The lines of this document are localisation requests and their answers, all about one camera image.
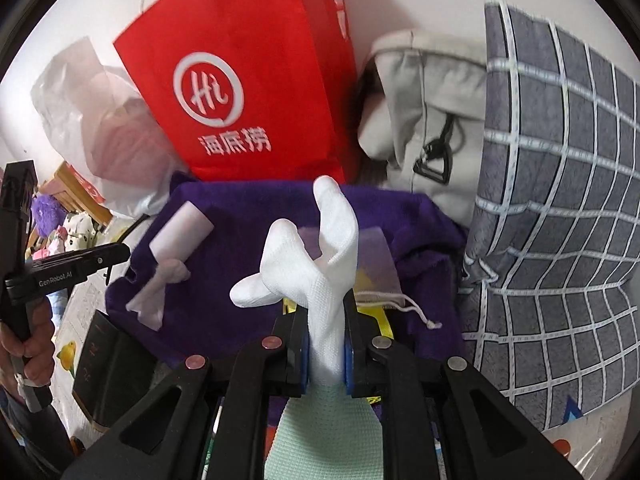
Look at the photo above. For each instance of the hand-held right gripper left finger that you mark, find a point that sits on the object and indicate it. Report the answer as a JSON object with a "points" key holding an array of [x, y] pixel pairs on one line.
{"points": [[300, 365]]}

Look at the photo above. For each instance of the person's left forearm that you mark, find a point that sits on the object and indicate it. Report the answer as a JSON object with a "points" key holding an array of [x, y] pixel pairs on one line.
{"points": [[30, 440]]}

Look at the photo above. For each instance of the brown tin box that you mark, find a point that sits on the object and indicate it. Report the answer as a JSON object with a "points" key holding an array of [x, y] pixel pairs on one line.
{"points": [[115, 370]]}

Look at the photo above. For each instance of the mint green cloth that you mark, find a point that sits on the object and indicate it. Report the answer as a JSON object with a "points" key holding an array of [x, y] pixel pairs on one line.
{"points": [[325, 435]]}

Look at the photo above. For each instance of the black and white pillow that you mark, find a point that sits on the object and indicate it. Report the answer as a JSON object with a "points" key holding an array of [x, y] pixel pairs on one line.
{"points": [[80, 227]]}

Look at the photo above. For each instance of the purple plush toy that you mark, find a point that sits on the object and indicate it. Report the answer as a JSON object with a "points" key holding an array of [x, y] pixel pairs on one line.
{"points": [[42, 212]]}

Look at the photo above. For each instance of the grey checked folded cloth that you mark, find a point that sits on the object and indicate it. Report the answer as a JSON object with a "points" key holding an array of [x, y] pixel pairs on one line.
{"points": [[560, 210]]}

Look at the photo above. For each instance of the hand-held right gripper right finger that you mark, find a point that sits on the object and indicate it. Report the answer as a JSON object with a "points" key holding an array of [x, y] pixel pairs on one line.
{"points": [[350, 365]]}

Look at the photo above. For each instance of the person's left hand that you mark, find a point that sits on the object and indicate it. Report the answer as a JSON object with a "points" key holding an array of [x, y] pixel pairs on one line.
{"points": [[37, 355]]}

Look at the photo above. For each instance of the fruit print tablecloth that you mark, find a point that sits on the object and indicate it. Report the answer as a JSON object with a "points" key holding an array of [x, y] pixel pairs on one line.
{"points": [[600, 435]]}

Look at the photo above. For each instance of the white sock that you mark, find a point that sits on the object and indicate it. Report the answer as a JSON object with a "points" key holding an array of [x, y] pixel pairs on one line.
{"points": [[325, 280]]}

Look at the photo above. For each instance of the white plastic shopping bag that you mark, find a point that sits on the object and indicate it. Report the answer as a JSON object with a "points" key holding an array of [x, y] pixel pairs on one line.
{"points": [[100, 125]]}

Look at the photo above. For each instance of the small white cloth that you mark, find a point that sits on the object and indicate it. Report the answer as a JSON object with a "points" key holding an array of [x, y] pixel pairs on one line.
{"points": [[175, 245]]}

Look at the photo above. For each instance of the red paper bag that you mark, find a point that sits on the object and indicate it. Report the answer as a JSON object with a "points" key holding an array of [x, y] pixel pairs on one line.
{"points": [[235, 85]]}

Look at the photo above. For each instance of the purple fabric storage box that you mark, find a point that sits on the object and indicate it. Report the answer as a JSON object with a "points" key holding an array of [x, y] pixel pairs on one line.
{"points": [[240, 240]]}

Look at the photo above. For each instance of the grey backpack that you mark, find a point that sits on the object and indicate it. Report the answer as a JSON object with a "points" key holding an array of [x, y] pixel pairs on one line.
{"points": [[430, 125]]}

